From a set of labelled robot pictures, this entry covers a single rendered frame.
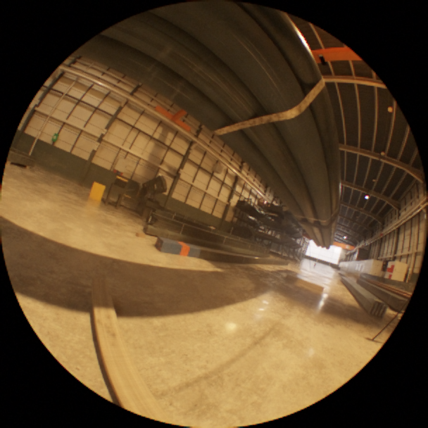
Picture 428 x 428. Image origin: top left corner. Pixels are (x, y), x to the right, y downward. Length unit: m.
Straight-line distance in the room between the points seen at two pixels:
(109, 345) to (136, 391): 0.19
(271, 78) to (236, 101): 0.16
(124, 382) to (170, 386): 0.20
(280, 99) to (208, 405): 1.03
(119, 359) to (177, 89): 0.95
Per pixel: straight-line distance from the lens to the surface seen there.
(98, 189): 5.58
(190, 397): 0.69
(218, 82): 0.52
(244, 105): 0.56
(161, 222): 3.26
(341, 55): 5.88
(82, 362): 0.70
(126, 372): 0.58
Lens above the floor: 0.62
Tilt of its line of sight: 4 degrees up
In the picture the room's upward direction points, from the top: 20 degrees clockwise
